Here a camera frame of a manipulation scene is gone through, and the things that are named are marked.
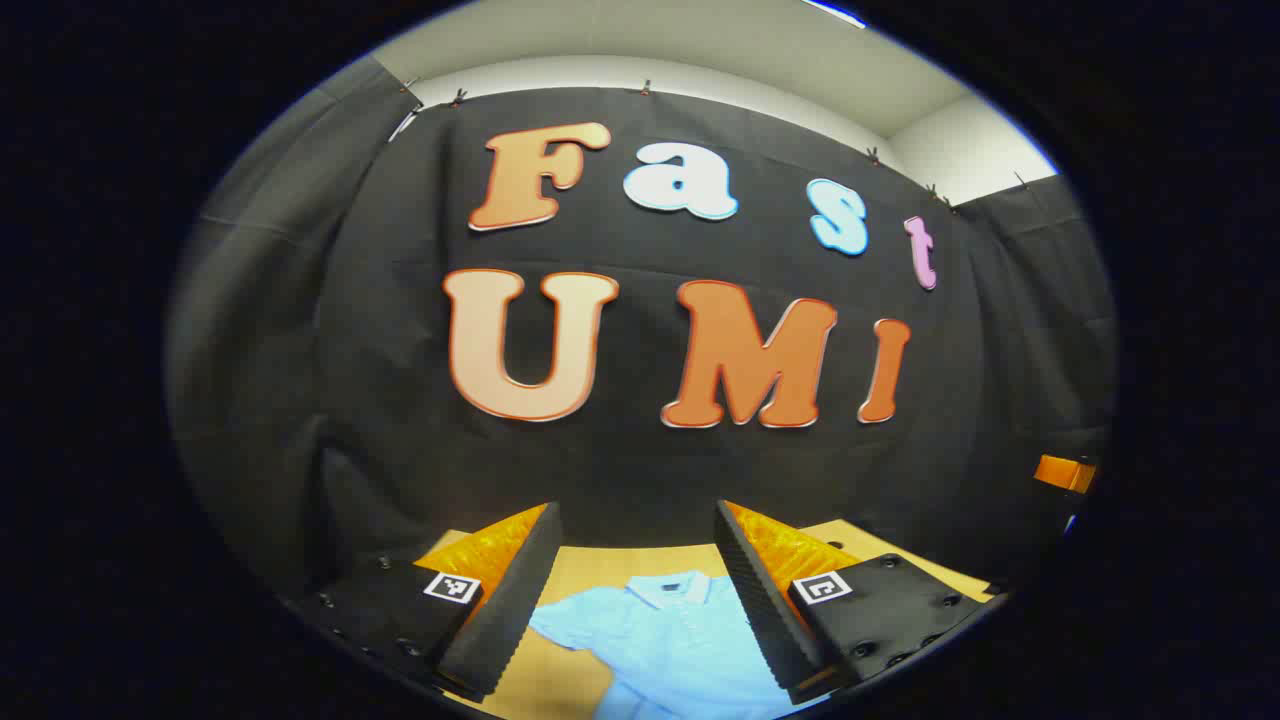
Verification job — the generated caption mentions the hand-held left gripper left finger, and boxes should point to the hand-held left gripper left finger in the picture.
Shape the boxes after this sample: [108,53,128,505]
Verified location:
[285,500,563,701]

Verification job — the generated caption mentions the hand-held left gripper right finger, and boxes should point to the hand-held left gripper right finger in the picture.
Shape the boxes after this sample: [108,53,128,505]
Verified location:
[714,498,1003,706]

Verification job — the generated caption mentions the light blue T-shirt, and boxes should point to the light blue T-shirt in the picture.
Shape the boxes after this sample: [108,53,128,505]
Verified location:
[528,570,801,720]

